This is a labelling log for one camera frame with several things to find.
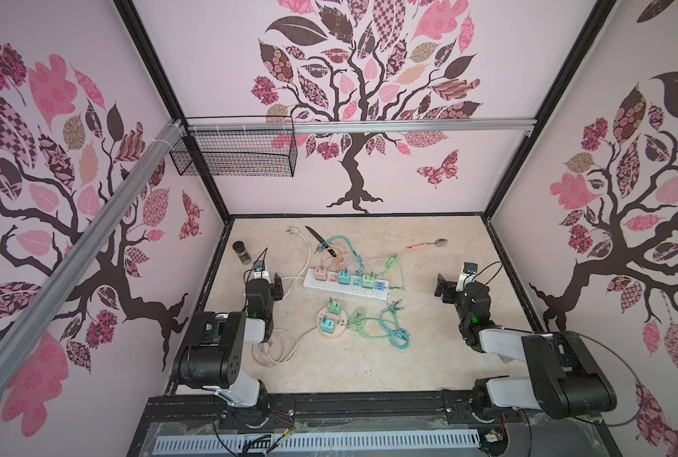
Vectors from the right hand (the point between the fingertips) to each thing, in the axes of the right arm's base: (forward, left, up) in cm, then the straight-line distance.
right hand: (455, 274), depth 90 cm
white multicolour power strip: (-1, +24, -7) cm, 25 cm away
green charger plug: (0, +29, -2) cm, 29 cm away
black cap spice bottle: (+12, +73, +1) cm, 74 cm away
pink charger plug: (+3, +45, -3) cm, 45 cm away
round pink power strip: (-13, +38, -7) cm, 41 cm away
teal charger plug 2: (-15, +42, -3) cm, 44 cm away
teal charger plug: (+1, +37, -2) cm, 37 cm away
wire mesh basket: (+37, +72, +26) cm, 85 cm away
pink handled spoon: (+20, -1, -9) cm, 22 cm away
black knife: (+21, +44, -9) cm, 49 cm away
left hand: (+2, +62, -3) cm, 63 cm away
